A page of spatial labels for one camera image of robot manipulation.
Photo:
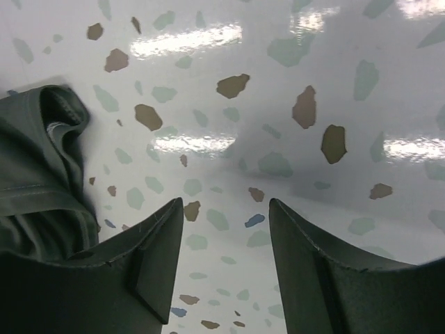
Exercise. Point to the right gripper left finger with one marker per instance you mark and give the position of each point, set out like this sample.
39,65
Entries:
122,285

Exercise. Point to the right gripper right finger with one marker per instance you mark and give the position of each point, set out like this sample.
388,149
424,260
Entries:
330,286

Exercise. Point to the dark grey t shirt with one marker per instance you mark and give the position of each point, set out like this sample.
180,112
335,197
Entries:
43,212

